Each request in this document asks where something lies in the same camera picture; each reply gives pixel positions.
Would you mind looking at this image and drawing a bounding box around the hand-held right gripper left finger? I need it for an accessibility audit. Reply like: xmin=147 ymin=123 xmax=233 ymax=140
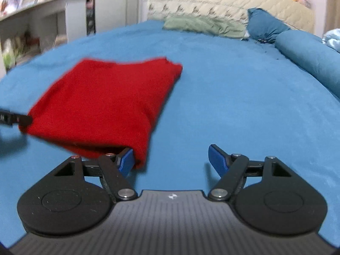
xmin=40 ymin=147 xmax=137 ymax=201

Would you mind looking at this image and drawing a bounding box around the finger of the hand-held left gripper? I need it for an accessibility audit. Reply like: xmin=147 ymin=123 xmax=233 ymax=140
xmin=0 ymin=108 xmax=34 ymax=127

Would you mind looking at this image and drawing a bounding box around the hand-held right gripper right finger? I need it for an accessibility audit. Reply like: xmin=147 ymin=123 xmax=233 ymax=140
xmin=208 ymin=144 xmax=303 ymax=201

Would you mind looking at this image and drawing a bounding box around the red sweater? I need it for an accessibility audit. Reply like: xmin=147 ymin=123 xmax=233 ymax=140
xmin=18 ymin=57 xmax=184 ymax=170

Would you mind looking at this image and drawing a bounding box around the bed with blue sheet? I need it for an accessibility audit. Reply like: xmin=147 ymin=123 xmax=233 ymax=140
xmin=0 ymin=20 xmax=340 ymax=247

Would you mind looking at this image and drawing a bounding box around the white desk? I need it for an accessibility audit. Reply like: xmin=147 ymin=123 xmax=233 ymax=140
xmin=0 ymin=0 xmax=87 ymax=72

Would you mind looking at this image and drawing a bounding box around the blue duvet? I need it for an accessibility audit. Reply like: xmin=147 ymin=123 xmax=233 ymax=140
xmin=275 ymin=30 xmax=340 ymax=99

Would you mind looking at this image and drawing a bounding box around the green pillow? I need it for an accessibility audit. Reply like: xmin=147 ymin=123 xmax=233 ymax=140
xmin=163 ymin=15 xmax=246 ymax=38

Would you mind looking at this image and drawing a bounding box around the blue pillow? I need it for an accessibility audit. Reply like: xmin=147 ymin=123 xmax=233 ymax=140
xmin=247 ymin=8 xmax=291 ymax=44

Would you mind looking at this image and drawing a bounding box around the white wardrobe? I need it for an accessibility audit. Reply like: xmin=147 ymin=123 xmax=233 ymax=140
xmin=85 ymin=0 xmax=148 ymax=36

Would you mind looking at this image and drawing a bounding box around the light blue quilt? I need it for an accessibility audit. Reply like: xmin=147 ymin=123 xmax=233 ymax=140
xmin=322 ymin=28 xmax=340 ymax=52

